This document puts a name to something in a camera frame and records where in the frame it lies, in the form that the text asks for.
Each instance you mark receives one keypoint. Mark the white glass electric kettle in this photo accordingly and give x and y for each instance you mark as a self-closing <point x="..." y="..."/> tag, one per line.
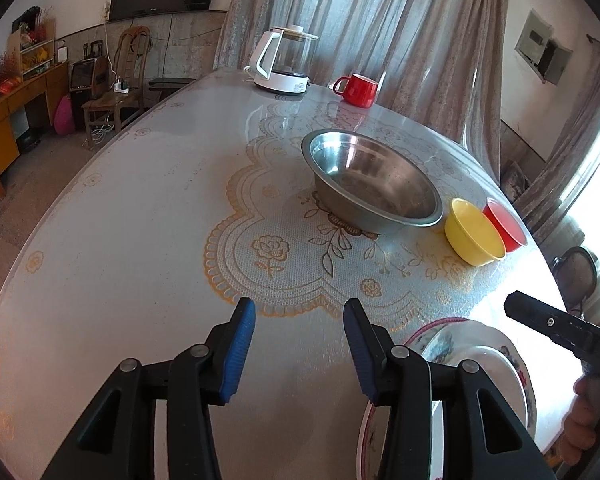
<point x="282" y="60"/>

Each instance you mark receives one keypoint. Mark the beige window curtain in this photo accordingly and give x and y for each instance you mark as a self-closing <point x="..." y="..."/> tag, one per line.
<point x="440" y="61"/>

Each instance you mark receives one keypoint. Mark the stainless steel bowl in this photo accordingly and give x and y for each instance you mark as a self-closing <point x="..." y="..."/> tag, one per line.
<point x="369" y="185"/>

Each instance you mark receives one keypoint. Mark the large purple floral plate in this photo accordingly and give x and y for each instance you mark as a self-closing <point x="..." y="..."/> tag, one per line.
<point x="372" y="434"/>

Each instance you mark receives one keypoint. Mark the dark chair by window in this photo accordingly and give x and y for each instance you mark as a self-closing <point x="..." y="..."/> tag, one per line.
<point x="575" y="273"/>

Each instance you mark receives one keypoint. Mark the pink bag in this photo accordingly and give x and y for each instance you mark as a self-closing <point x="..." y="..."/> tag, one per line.
<point x="63" y="119"/>

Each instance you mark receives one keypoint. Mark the orange wooden cabinet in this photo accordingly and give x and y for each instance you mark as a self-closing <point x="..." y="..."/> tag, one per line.
<point x="39" y="96"/>

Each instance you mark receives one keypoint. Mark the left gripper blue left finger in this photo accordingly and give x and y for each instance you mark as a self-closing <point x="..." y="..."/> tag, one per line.
<point x="114" y="437"/>

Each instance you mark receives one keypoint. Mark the lace patterned tablecloth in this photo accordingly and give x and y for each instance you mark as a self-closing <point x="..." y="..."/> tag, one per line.
<point x="284" y="247"/>

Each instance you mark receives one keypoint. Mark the yellow plastic bowl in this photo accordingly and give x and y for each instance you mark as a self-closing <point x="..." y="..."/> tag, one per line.
<point x="472" y="236"/>

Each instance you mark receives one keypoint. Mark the white plate red characters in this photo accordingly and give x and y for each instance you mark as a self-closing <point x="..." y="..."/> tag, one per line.
<point x="496" y="354"/>

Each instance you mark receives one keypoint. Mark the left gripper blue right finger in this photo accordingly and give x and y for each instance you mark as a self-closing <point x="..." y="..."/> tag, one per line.
<point x="482" y="436"/>

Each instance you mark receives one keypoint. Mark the wall electrical panel box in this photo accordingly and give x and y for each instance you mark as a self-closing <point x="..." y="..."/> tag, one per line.
<point x="537" y="45"/>

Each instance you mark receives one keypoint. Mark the wooden chair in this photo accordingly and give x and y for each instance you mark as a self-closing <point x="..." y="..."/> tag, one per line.
<point x="124" y="102"/>

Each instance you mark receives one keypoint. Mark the red plastic bowl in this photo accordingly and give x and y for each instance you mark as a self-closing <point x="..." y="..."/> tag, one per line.
<point x="510" y="230"/>

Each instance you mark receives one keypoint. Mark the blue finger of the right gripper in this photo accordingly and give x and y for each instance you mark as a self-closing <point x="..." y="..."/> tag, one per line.
<point x="562" y="328"/>

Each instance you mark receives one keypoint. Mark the side window curtain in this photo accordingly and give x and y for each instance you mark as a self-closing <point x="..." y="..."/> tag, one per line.
<point x="540" y="205"/>

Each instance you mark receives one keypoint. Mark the right hand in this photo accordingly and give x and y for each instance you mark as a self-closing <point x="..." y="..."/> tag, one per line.
<point x="578" y="433"/>

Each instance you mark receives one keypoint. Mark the red mug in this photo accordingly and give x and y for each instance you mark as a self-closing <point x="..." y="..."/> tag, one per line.
<point x="356" y="90"/>

